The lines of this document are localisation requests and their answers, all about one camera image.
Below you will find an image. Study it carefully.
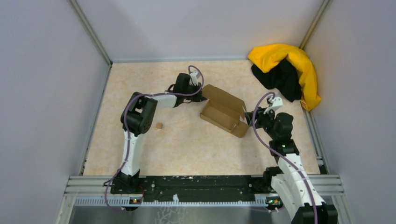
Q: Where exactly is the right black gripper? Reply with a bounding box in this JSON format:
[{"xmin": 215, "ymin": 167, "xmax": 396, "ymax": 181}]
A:
[{"xmin": 243, "ymin": 105, "xmax": 278, "ymax": 140}]

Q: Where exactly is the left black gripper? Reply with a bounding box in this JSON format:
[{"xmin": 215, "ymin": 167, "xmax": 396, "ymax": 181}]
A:
[{"xmin": 183, "ymin": 82, "xmax": 207, "ymax": 102}]

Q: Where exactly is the brown cardboard box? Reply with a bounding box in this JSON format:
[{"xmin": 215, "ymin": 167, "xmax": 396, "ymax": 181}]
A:
[{"xmin": 200, "ymin": 84, "xmax": 249, "ymax": 138}]

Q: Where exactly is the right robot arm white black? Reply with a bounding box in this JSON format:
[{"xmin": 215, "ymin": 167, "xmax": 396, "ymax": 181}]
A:
[{"xmin": 245, "ymin": 107, "xmax": 338, "ymax": 224}]

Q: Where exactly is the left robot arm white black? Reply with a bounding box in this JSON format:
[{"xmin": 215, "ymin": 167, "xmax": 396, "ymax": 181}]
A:
[{"xmin": 111, "ymin": 70, "xmax": 206, "ymax": 194}]

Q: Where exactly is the small brown cardboard scrap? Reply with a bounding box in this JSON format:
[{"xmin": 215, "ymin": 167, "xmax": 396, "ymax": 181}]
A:
[{"xmin": 156, "ymin": 122, "xmax": 163, "ymax": 129}]

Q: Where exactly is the black cloth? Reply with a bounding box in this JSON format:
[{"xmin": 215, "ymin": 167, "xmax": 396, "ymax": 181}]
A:
[{"xmin": 251, "ymin": 58, "xmax": 302, "ymax": 102}]

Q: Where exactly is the yellow cloth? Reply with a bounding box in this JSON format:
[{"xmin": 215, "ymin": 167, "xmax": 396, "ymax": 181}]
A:
[{"xmin": 247, "ymin": 43, "xmax": 321, "ymax": 112}]

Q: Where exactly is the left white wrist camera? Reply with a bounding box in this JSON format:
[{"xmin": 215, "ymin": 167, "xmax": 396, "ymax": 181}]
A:
[{"xmin": 189, "ymin": 70, "xmax": 202, "ymax": 86}]

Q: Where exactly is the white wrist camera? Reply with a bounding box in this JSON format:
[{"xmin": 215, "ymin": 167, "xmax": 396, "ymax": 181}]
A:
[
  {"xmin": 264, "ymin": 97, "xmax": 283, "ymax": 114},
  {"xmin": 189, "ymin": 70, "xmax": 202, "ymax": 86}
]

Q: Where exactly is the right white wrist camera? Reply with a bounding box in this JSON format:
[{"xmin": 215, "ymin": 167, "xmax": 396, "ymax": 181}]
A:
[{"xmin": 264, "ymin": 97, "xmax": 283, "ymax": 114}]

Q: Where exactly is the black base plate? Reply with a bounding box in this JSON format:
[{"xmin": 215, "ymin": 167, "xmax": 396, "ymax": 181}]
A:
[{"xmin": 123, "ymin": 175, "xmax": 275, "ymax": 203}]

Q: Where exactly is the right corner aluminium post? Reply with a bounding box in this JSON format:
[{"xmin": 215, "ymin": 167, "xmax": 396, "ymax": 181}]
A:
[{"xmin": 299, "ymin": 0, "xmax": 332, "ymax": 50}]

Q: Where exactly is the aluminium front rail frame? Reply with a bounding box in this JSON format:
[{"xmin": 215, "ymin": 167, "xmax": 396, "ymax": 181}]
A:
[{"xmin": 57, "ymin": 167, "xmax": 355, "ymax": 224}]

